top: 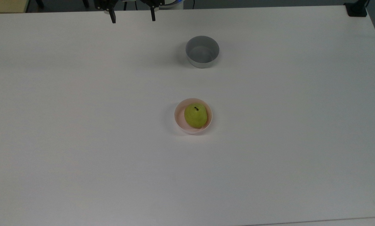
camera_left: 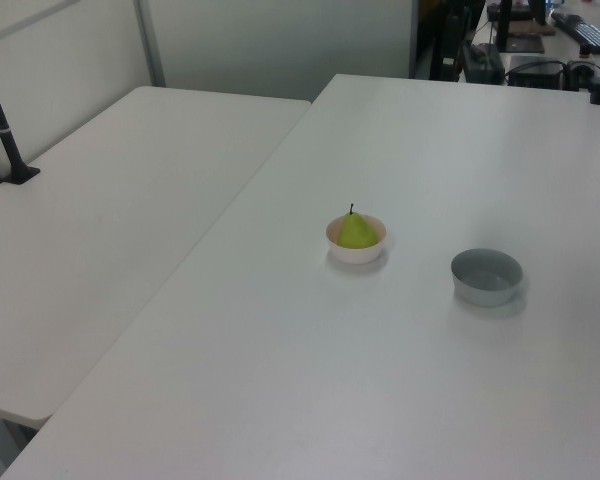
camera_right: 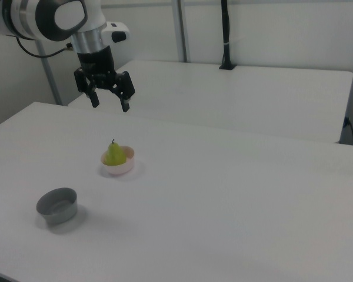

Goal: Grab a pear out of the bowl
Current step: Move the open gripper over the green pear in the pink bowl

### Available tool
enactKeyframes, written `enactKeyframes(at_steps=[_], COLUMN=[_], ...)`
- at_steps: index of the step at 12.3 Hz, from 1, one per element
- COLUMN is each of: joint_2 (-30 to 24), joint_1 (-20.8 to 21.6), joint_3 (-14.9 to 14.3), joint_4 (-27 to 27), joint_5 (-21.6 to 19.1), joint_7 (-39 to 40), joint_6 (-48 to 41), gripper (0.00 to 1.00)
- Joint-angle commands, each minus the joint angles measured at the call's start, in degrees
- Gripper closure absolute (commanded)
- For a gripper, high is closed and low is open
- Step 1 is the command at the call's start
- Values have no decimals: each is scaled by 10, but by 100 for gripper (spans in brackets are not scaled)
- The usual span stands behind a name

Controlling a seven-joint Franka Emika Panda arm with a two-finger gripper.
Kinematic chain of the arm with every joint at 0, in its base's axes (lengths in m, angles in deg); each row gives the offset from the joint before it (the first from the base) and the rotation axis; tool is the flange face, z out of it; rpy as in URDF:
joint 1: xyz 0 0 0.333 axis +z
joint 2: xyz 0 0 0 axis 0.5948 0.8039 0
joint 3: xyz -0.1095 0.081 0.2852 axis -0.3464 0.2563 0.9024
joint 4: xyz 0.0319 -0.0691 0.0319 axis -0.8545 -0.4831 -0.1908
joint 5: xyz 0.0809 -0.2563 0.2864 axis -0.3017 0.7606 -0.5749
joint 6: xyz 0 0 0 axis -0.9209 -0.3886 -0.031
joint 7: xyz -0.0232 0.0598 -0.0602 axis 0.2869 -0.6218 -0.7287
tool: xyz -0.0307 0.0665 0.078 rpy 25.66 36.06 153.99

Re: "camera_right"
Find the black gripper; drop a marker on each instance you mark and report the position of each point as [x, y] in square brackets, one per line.
[96, 63]

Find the green pear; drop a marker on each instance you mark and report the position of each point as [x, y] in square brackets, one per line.
[115, 155]

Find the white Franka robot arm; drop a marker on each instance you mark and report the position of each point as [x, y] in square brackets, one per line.
[61, 17]

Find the pink plastic bowl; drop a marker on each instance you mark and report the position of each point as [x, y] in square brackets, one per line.
[122, 168]

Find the grey plastic bowl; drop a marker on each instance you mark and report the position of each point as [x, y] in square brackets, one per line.
[57, 205]

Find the white side table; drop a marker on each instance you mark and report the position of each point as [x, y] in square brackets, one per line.
[223, 94]

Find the slanted grey frame post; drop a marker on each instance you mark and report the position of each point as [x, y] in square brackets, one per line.
[50, 76]

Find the grey metal frame post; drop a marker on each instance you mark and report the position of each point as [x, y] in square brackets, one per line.
[182, 32]

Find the black clamped camera pole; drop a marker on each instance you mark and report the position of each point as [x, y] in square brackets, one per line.
[226, 44]

